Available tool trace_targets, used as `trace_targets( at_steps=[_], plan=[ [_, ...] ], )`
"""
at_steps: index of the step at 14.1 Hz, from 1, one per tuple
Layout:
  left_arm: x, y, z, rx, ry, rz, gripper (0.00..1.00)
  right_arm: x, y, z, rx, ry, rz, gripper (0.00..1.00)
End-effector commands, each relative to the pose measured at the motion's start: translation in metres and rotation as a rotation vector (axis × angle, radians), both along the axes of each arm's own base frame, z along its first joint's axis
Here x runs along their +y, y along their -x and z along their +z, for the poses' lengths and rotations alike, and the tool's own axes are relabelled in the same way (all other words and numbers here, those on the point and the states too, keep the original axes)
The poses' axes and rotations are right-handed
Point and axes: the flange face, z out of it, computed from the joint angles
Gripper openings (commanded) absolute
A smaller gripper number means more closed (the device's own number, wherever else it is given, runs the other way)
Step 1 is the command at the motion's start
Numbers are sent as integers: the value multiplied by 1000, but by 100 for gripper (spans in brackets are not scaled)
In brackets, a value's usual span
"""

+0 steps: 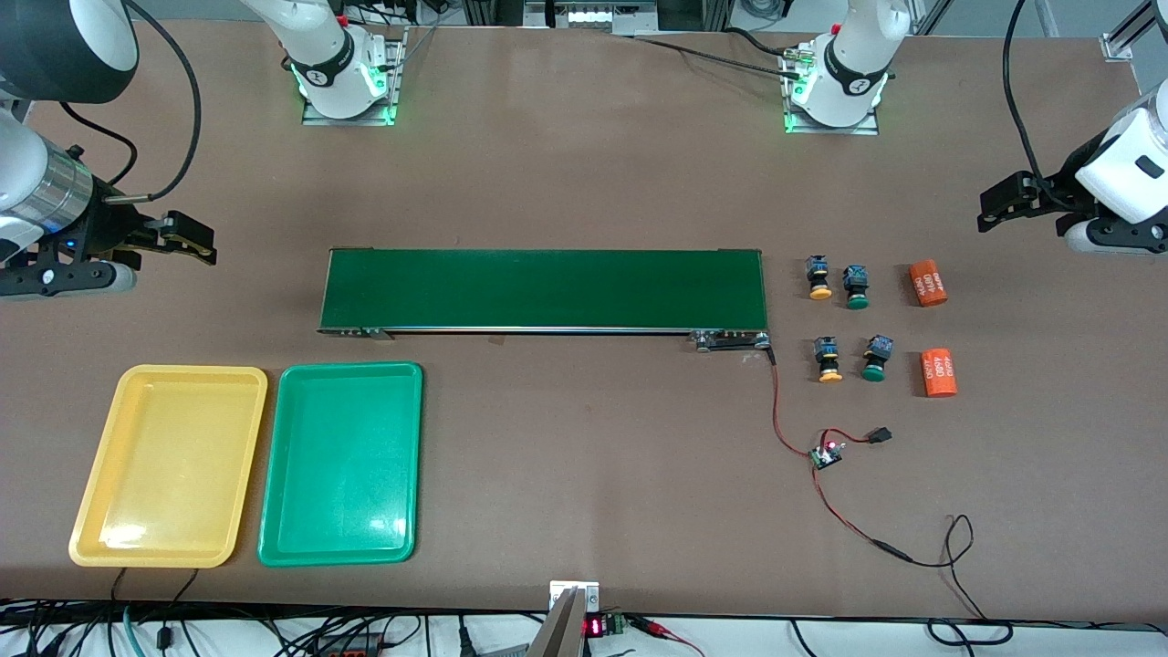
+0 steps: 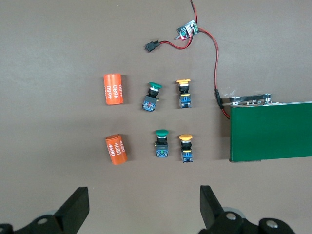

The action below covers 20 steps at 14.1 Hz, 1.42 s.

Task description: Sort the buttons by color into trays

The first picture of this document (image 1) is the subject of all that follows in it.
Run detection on orange cylinder white print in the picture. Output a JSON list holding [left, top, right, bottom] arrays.
[[908, 262, 949, 308], [918, 348, 958, 399]]

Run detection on aluminium corner profile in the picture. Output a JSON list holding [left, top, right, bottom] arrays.
[[1100, 0, 1160, 63]]

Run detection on yellow plastic tray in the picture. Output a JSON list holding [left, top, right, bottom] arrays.
[[68, 364, 269, 568]]

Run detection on black plug with lead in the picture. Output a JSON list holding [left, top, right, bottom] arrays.
[[824, 425, 893, 448]]

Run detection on green plastic tray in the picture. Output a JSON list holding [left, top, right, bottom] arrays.
[[257, 361, 425, 568]]

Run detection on green conveyor belt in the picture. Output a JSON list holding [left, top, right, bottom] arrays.
[[317, 246, 777, 353]]

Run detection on red black clip lead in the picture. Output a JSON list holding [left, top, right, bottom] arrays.
[[630, 615, 705, 657]]

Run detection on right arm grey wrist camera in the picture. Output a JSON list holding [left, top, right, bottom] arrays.
[[0, 255, 140, 299]]

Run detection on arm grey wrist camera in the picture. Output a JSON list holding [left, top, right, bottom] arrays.
[[0, 255, 140, 299], [1061, 215, 1168, 257]]

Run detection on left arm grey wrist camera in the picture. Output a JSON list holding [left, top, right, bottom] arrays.
[[1061, 215, 1168, 257]]

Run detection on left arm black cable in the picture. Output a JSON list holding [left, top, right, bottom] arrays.
[[1002, 0, 1050, 197]]

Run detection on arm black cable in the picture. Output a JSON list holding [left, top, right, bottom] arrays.
[[1002, 0, 1050, 197], [57, 0, 203, 203]]

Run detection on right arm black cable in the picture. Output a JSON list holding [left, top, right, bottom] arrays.
[[57, 0, 203, 203]]

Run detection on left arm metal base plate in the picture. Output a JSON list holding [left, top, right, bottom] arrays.
[[783, 41, 880, 136]]

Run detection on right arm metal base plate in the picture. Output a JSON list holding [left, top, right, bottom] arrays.
[[301, 26, 404, 127]]

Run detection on red black conveyor wire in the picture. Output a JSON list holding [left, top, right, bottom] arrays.
[[769, 345, 819, 457]]

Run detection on long black table cable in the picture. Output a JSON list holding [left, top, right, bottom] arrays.
[[630, 35, 804, 78]]

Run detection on red black supply wire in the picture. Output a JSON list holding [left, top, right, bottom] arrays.
[[811, 465, 1014, 647]]

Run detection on grey metal frame rack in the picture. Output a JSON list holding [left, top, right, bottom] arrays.
[[461, 0, 735, 37]]

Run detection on metal camera mount pole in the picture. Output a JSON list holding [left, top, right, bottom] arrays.
[[527, 580, 600, 657]]

